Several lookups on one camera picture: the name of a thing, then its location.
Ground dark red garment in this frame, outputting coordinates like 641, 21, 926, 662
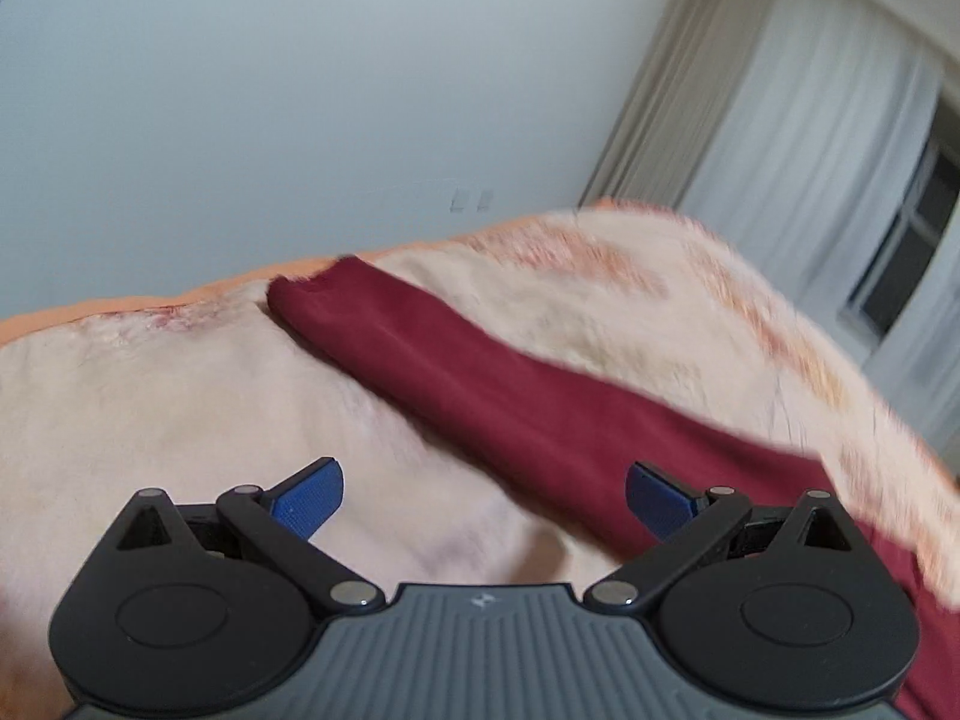
267, 257, 958, 718

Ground floral beige bed blanket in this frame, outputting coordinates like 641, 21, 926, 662
2, 203, 958, 718

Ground white sheer curtain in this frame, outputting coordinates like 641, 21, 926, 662
680, 0, 958, 450

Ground beige drape left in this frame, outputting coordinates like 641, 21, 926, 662
581, 0, 775, 208

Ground white wall socket plate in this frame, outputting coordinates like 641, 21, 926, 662
477, 188, 494, 211
449, 188, 470, 213

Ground window with white frame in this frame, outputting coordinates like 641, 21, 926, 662
841, 99, 958, 349

